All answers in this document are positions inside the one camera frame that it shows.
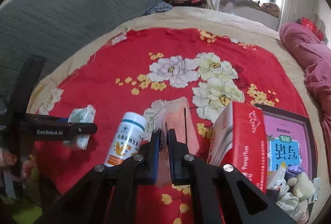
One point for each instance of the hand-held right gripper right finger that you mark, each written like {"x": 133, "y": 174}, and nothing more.
{"x": 173, "y": 156}

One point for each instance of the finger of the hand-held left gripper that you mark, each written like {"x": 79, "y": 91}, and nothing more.
{"x": 82, "y": 129}
{"x": 57, "y": 118}

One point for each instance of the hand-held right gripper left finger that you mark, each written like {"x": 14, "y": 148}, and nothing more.
{"x": 155, "y": 154}

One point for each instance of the pocket tissue pack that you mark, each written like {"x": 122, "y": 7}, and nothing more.
{"x": 82, "y": 114}

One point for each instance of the pink item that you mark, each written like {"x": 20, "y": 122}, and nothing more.
{"x": 178, "y": 115}

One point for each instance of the small white orange packet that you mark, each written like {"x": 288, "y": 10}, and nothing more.
{"x": 276, "y": 178}

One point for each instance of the purple scrunchie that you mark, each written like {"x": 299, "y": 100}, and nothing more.
{"x": 294, "y": 170}

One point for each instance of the leopard print scrunchie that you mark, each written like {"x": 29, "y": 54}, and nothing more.
{"x": 288, "y": 200}

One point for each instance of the person's left hand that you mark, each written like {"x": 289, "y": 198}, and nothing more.
{"x": 10, "y": 159}

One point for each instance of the white orange label bottle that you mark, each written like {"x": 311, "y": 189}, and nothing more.
{"x": 124, "y": 136}

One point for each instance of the red tissue pack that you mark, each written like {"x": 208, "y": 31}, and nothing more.
{"x": 245, "y": 141}

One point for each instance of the grey quilted headboard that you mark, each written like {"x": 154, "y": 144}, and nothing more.
{"x": 77, "y": 20}

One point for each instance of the pink and blue book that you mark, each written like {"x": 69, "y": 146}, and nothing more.
{"x": 284, "y": 146}

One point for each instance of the red floral blanket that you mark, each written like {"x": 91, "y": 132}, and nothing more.
{"x": 181, "y": 43}

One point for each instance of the dark patterned cloth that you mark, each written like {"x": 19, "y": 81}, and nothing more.
{"x": 159, "y": 8}

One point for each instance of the beige bed sheet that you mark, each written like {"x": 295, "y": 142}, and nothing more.
{"x": 206, "y": 17}

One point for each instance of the pink quilt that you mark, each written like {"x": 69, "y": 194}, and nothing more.
{"x": 318, "y": 79}

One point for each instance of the pile of mixed clothes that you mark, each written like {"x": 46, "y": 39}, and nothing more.
{"x": 245, "y": 3}

